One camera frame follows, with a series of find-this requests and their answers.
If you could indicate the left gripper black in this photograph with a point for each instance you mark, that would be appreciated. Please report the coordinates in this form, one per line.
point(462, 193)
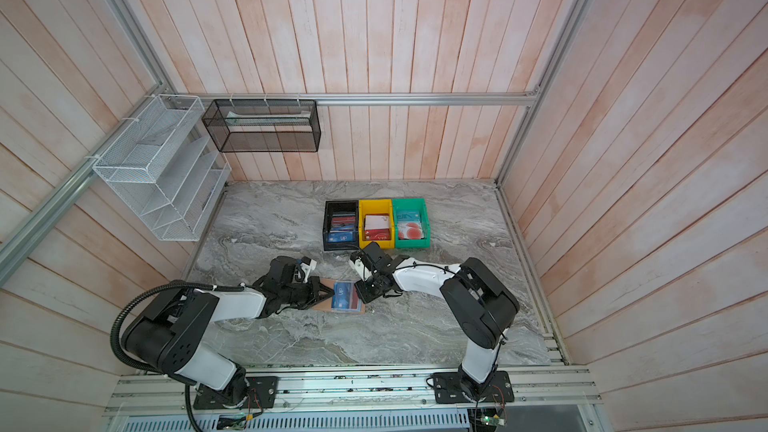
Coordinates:
point(314, 298)

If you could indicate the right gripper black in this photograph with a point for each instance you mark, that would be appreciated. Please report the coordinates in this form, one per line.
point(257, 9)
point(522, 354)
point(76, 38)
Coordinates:
point(363, 292)

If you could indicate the tan leather card holder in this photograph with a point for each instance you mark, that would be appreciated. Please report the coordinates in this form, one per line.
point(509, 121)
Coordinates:
point(325, 305)

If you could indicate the blue credit card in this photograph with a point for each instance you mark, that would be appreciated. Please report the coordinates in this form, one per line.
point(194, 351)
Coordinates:
point(341, 301)

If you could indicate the red credit card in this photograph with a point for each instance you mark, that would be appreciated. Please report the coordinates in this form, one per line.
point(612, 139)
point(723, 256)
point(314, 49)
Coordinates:
point(356, 301)

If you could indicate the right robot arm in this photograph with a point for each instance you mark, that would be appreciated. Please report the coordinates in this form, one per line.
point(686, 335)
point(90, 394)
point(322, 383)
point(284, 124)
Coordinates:
point(482, 305)

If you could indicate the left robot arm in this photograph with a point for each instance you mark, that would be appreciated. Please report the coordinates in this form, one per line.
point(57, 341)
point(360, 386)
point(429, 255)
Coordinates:
point(162, 329)

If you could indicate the red cards in yellow bin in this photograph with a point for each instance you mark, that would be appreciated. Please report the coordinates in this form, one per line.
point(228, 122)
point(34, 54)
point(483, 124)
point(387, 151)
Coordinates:
point(377, 227)

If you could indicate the cards in green bin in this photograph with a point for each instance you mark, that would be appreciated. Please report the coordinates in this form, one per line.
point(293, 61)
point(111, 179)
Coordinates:
point(409, 225)

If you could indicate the cards in black bin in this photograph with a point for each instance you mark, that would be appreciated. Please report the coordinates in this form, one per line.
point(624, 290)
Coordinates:
point(342, 228)

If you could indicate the yellow plastic bin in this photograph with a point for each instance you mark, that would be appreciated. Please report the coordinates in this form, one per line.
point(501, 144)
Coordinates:
point(376, 206)

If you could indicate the black plastic bin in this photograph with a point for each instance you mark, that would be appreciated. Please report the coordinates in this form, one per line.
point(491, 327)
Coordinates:
point(337, 206)

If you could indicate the green plastic bin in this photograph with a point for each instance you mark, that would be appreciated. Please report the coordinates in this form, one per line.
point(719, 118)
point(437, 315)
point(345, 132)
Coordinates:
point(412, 204)

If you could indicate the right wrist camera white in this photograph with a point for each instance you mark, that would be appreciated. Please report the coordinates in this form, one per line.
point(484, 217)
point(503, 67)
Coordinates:
point(360, 268)

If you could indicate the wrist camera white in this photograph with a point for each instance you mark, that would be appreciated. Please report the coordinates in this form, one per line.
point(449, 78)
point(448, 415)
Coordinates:
point(360, 268)
point(306, 266)

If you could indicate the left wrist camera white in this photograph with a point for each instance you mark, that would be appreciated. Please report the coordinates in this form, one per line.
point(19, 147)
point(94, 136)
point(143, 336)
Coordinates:
point(306, 266)

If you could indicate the aluminium mounting rail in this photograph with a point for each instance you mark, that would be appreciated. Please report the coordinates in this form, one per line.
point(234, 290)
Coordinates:
point(305, 389)

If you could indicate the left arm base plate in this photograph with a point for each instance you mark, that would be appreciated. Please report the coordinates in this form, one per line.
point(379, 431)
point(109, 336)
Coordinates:
point(255, 392)

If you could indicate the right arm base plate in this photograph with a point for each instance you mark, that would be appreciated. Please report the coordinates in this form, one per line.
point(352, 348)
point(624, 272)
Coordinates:
point(458, 388)

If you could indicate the black wire mesh basket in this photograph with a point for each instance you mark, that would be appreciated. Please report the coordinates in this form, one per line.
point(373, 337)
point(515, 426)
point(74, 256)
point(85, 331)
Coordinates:
point(263, 125)

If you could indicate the white wire mesh shelf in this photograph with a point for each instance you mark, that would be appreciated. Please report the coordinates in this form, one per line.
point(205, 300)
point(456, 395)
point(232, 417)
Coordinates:
point(167, 173)

